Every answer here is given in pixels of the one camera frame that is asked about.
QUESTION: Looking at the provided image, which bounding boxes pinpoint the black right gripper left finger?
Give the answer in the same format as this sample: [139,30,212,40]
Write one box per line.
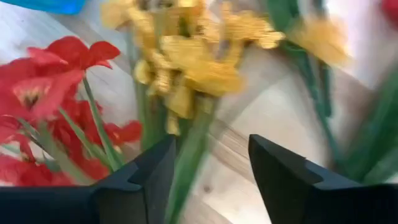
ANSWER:
[0,134,177,224]

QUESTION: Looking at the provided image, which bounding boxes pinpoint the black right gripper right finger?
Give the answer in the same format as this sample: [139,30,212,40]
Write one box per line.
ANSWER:
[248,134,398,224]

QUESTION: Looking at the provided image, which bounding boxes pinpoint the red artificial flower bunch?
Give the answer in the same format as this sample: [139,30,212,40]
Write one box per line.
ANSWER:
[0,35,144,187]

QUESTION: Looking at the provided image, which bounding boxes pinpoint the yellow artificial flower bunch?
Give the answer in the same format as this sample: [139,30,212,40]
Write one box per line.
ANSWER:
[266,0,352,166]
[101,0,285,224]

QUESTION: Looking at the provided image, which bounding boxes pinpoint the blue glass vase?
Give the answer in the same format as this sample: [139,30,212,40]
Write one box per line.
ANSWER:
[0,0,87,16]

